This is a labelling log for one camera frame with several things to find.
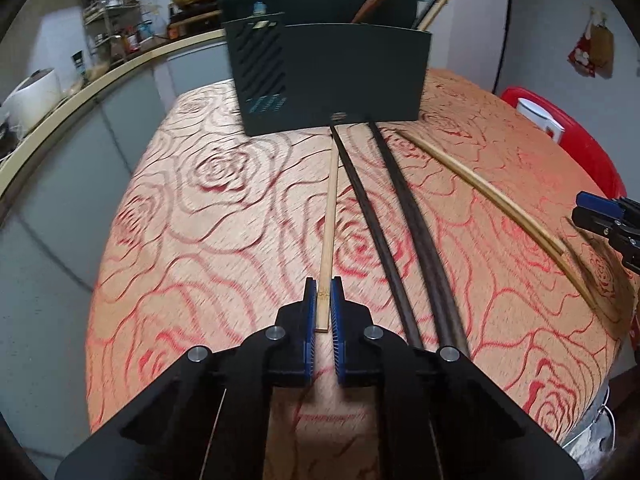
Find white rice cooker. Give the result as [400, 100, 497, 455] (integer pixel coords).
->
[2, 67, 66, 136]

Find beige kitchen countertop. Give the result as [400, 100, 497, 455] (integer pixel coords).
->
[0, 27, 231, 201]

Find dark green utensil holder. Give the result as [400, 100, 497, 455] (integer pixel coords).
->
[218, 0, 433, 137]

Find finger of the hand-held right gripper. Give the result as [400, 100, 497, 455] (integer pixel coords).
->
[575, 191, 621, 214]
[571, 208, 631, 241]

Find black chopstick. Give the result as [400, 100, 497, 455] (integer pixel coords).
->
[330, 125, 426, 349]
[367, 120, 471, 356]

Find red plastic chair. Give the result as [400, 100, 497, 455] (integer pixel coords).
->
[500, 86, 629, 202]

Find red floral hanging bag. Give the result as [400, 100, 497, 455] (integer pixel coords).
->
[567, 35, 599, 79]

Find portable cooker under pot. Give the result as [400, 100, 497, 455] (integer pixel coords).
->
[167, 2, 224, 29]

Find bamboo chopstick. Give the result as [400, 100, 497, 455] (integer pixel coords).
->
[415, 137, 601, 311]
[397, 130, 571, 273]
[315, 125, 340, 334]

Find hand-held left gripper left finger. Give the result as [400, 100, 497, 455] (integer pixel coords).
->
[55, 277, 318, 480]

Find metal spice rack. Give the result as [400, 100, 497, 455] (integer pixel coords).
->
[80, 0, 157, 68]

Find grey lower cabinets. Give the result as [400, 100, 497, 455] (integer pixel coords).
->
[0, 35, 236, 461]

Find white electric kettle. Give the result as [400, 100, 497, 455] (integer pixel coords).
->
[516, 97, 568, 144]

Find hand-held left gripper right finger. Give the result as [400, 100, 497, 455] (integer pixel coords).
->
[330, 276, 585, 480]

